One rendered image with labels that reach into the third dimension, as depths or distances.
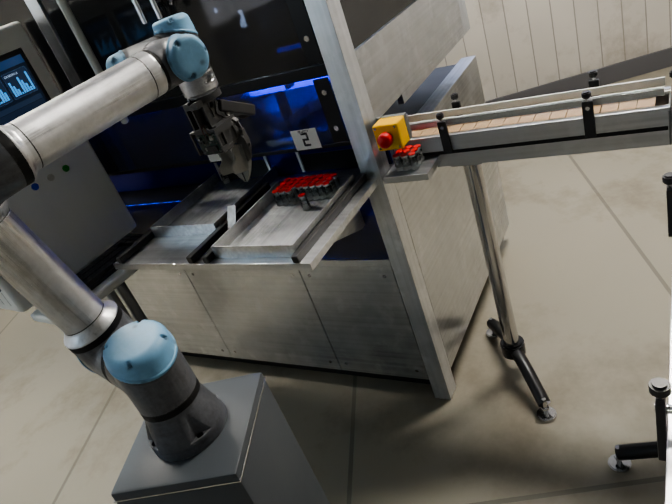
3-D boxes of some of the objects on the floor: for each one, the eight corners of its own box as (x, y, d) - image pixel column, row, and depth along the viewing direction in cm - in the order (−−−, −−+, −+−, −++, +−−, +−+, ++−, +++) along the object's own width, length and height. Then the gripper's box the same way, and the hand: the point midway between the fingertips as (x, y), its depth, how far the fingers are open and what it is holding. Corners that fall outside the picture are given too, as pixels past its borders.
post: (440, 384, 208) (184, -417, 106) (456, 386, 204) (208, -438, 103) (435, 398, 203) (161, -425, 102) (451, 400, 200) (185, -448, 99)
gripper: (172, 106, 117) (215, 196, 127) (204, 99, 112) (247, 194, 122) (197, 90, 123) (236, 177, 133) (229, 83, 118) (267, 174, 128)
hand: (246, 174), depth 129 cm, fingers closed
